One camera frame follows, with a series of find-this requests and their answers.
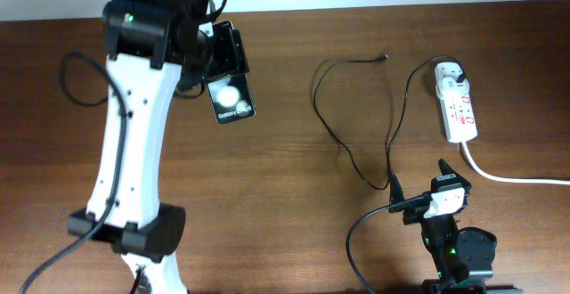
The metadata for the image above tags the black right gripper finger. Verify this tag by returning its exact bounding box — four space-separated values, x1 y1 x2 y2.
389 170 405 205
437 159 471 187

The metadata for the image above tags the black smartphone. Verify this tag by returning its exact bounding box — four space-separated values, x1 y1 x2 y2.
208 73 257 125

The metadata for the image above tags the white power strip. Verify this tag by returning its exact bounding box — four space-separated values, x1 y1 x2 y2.
435 62 477 143

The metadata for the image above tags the black USB charging cable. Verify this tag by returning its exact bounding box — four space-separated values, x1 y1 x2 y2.
313 54 468 192

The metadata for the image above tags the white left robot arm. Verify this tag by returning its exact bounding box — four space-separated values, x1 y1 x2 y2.
68 0 256 293

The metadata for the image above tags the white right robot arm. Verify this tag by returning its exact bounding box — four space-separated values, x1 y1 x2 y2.
389 159 522 293

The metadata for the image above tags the white USB charger adapter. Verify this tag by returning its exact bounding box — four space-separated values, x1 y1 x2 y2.
436 73 470 100

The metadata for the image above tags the white power strip cord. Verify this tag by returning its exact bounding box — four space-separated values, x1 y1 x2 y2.
458 141 570 186

